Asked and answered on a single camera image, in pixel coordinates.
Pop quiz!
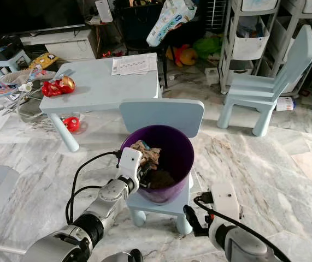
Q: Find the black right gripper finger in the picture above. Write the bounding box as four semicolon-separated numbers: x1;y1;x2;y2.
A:
183;205;203;227

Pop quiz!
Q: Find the brown paper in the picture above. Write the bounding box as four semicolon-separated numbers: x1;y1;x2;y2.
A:
131;139;162;170

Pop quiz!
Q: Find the dark brown crumpled trash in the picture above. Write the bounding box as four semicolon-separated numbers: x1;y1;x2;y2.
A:
148;170;176;190

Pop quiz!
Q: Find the purple plastic bin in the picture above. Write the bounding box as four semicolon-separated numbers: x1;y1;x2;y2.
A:
120;125;195;205

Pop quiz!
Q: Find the light blue kids chair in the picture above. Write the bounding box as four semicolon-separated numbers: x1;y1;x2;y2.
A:
217;24;312;138
119;98;206;237

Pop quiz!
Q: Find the red round toy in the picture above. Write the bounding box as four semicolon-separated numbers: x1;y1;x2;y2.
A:
62;116;81;134

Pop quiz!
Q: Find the light blue kids table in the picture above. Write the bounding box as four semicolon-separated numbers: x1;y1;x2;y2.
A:
39;52;161;153

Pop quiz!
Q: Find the printed paper sheet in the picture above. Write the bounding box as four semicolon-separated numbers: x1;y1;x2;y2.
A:
110;54;160;76

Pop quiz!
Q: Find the white socket box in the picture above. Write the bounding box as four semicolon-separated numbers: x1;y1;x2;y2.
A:
204;66;221;86

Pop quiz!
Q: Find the white floor pipe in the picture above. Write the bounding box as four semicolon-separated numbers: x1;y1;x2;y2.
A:
0;242;31;257

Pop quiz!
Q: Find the red gold toy figure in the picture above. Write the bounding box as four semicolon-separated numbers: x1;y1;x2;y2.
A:
42;76;76;98

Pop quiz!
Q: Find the grey-blue low table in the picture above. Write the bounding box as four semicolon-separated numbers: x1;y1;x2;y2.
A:
0;165;21;241

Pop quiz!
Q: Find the yellow red plush toy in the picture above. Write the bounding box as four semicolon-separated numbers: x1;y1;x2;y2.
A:
165;44;198;67

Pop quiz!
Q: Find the green plastic bag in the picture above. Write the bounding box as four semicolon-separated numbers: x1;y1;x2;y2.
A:
192;35;223;58

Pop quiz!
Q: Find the black chair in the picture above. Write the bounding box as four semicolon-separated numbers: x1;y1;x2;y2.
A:
114;0;165;56

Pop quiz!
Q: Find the white tv cabinet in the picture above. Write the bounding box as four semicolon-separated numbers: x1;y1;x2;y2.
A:
20;28;97;62

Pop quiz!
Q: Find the yellow patterned pouch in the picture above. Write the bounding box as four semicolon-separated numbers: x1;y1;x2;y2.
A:
28;52;58;71

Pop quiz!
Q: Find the white blue diaper pack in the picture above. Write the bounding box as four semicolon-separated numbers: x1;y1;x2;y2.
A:
146;0;198;47

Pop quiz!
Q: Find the colourful baby bouncer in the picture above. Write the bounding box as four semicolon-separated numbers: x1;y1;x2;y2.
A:
0;69;56;118

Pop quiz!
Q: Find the small light blue stool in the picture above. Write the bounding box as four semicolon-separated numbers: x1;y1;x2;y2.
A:
0;50;31;78

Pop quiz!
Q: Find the black television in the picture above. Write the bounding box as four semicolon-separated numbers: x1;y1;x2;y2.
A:
0;0;86;37

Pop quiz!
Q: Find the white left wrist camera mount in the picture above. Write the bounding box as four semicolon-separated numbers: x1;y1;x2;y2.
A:
117;147;144;192

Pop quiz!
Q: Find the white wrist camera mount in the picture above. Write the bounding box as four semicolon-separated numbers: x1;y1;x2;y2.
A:
209;182;242;244
117;147;144;192

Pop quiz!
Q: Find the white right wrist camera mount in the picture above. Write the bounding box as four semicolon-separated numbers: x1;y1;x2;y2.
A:
209;182;242;244

